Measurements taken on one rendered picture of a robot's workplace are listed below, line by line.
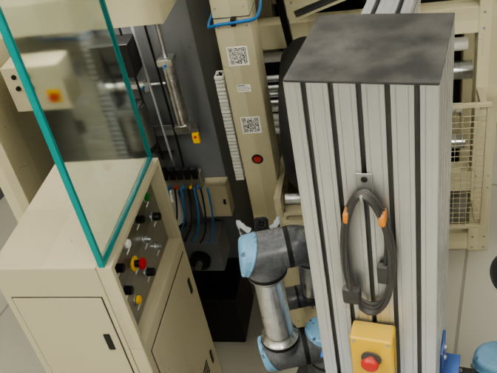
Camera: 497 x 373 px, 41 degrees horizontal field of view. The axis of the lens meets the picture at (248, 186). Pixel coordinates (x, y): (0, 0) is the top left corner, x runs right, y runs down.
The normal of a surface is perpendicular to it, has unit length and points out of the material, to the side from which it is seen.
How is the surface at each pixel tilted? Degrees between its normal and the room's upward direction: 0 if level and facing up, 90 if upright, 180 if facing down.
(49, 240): 0
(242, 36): 90
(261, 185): 90
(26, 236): 0
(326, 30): 0
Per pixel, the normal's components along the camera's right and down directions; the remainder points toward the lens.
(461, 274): -0.16, -0.78
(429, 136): -0.32, 0.62
